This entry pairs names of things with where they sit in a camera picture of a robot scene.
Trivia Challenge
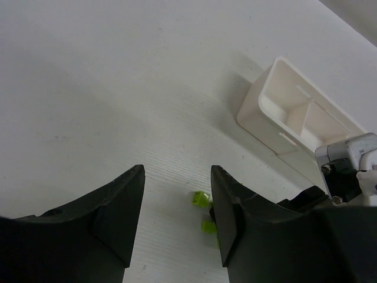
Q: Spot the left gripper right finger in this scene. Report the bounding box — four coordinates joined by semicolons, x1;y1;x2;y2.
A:
211;165;376;282

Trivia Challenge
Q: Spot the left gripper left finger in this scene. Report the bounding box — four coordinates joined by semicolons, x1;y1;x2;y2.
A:
1;164;145;282

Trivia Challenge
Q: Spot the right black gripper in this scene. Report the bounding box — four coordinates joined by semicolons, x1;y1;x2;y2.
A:
277;186;329;212

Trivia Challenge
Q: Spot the small green lego piece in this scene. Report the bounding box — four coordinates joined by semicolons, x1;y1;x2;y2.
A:
201;221;217;234

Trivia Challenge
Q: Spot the small green lego cube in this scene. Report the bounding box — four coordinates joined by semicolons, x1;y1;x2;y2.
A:
191;191;211;208

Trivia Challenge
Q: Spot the white three-compartment tray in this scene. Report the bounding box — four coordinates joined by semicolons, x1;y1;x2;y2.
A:
236;57;366;183

